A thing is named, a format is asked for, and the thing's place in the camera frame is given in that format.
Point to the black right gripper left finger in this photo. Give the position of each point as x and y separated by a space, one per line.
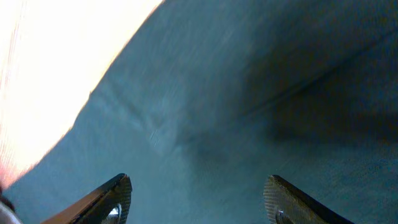
109 203

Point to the black t-shirt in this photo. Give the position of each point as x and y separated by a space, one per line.
210 98

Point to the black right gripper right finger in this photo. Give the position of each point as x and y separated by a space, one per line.
286 204

